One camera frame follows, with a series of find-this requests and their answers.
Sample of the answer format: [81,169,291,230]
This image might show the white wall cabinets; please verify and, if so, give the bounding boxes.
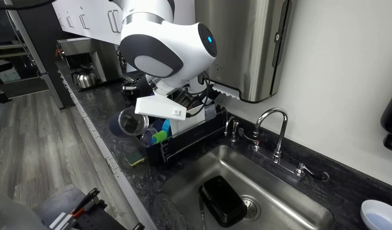
[52,0,124,45]

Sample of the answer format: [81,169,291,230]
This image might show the chrome gooseneck tap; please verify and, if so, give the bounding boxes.
[253,107,289,164]

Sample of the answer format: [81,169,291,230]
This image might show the steel coffee maker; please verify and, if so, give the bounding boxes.
[56,37,123,92]

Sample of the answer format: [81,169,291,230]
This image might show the stainless steel sink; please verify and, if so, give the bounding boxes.
[163,144,335,230]

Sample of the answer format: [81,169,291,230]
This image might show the white plate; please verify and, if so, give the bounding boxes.
[170,105,206,137]

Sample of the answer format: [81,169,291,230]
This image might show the black and red clamp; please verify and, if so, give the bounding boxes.
[71,188,101,218]

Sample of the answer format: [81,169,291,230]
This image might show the black plastic container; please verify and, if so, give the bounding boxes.
[198,175,248,228]

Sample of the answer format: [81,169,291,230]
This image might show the steel coffee pot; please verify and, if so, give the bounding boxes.
[71,66,99,89]

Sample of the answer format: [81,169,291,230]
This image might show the black refrigerator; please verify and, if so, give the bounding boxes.
[4,0,76,109]

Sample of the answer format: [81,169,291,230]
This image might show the white bowl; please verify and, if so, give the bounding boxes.
[360,199,392,230]

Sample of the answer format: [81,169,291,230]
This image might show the small chrome tap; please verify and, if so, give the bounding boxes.
[224,116,240,143]

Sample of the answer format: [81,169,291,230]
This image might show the tap lever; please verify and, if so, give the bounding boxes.
[238,127,260,152]
[295,162,330,183]

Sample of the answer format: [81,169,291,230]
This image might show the dark blue steel mug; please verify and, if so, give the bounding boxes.
[109,106,150,139]

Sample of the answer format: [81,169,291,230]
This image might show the green and blue bottle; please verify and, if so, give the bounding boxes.
[151,130,169,144]

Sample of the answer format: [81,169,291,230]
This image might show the black dish rack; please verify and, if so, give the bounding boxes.
[137,104,229,165]

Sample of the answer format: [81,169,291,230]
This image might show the clear plastic cup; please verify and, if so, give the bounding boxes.
[141,126,158,146]

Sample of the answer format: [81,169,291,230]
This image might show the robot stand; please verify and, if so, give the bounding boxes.
[33,184,146,230]

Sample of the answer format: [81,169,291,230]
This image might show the green and yellow sponge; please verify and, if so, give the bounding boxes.
[124,150,146,167]

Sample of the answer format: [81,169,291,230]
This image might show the steel paper towel dispenser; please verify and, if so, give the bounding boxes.
[194,0,297,104]

